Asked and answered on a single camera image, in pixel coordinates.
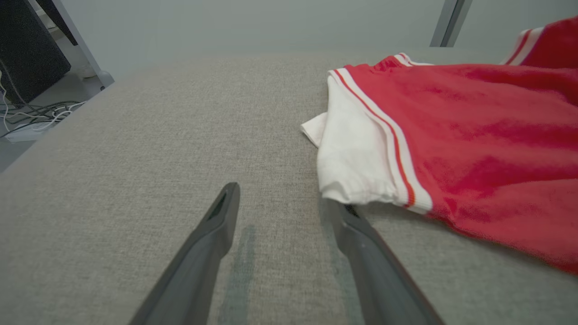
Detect white power strip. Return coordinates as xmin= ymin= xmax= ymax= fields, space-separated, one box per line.
xmin=4 ymin=121 xmax=56 ymax=144

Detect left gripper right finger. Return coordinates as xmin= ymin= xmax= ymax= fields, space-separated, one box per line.
xmin=327 ymin=200 xmax=446 ymax=325

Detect red shorts white stripes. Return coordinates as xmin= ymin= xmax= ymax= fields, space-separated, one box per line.
xmin=499 ymin=16 xmax=578 ymax=70

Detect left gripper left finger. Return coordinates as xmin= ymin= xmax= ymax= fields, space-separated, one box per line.
xmin=128 ymin=182 xmax=241 ymax=325

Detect grey partition post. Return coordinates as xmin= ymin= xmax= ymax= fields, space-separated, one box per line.
xmin=429 ymin=0 xmax=474 ymax=48

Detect black box on floor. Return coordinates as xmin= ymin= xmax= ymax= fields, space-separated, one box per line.
xmin=0 ymin=0 xmax=72 ymax=107

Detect red white numbered jersey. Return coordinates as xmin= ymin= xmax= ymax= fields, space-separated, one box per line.
xmin=300 ymin=53 xmax=578 ymax=275

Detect grey slanted frame leg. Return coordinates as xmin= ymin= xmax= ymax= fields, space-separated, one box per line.
xmin=51 ymin=0 xmax=115 ymax=89

